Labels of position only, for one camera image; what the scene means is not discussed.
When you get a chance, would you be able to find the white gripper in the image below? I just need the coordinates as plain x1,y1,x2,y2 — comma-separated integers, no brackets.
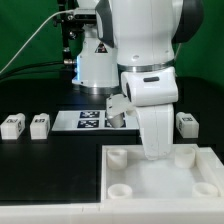
106,94,174,160

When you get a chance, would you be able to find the white square table top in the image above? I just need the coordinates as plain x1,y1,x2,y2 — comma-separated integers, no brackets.
101,144,224,200

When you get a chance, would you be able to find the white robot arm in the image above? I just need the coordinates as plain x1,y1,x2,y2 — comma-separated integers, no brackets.
73,0,204,160

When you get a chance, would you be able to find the white marker sheet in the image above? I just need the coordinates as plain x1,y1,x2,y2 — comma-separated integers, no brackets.
51,110,141,132

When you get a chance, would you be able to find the white L-shaped fence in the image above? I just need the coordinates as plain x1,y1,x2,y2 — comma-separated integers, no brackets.
0,146,224,224

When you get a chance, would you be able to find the black cable bundle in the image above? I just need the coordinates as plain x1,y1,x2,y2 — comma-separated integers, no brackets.
0,60,73,83

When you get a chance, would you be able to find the black camera stand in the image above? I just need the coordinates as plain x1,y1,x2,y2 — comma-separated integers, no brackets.
53,0,83,79

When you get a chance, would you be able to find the grey camera on stand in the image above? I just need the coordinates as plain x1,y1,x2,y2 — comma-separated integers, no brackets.
73,8,96,24

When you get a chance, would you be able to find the white camera cable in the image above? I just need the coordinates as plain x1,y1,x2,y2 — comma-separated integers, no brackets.
0,9,75,75

